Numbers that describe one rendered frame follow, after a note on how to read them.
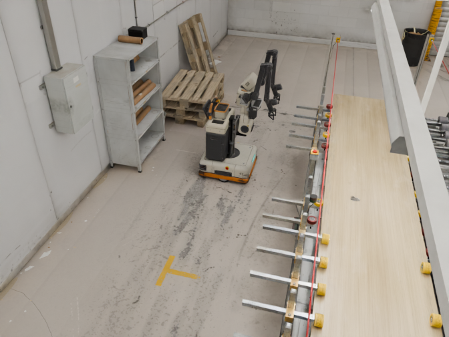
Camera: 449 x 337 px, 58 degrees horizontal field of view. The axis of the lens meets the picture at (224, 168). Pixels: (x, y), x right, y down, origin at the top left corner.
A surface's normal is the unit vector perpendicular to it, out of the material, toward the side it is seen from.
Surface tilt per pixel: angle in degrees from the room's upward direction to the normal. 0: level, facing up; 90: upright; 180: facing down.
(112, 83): 90
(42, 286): 0
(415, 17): 90
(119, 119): 90
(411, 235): 0
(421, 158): 0
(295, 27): 90
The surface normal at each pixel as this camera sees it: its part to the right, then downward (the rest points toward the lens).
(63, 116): -0.26, 0.55
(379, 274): 0.02, -0.82
